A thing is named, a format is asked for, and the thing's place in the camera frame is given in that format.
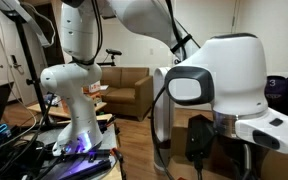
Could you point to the white red carton box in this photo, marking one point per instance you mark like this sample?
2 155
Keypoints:
92 87

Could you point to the white wall switch plate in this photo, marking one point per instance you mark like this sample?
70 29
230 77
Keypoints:
151 51

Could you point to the black bicycle seat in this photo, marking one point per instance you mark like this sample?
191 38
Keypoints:
113 52

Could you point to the metal robot mount table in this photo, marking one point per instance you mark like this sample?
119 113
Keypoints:
109 138

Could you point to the black table clamp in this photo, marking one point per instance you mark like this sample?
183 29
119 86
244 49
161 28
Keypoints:
108 122

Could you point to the black tripod stand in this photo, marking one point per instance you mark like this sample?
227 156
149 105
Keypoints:
32 71

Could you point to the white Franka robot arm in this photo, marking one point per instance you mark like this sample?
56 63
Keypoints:
234 73

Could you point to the dark cap with number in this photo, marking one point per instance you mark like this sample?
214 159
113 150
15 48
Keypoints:
277 90

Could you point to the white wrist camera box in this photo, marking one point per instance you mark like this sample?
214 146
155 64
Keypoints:
284 131

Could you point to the white flat light bar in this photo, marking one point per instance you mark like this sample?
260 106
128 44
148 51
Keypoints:
27 20

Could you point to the brown two-seat sofa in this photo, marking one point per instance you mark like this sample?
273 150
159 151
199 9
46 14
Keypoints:
127 93

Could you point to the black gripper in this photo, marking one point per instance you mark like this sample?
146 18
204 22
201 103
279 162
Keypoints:
237 160

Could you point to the cardboard box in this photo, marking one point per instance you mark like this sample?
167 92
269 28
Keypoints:
179 143

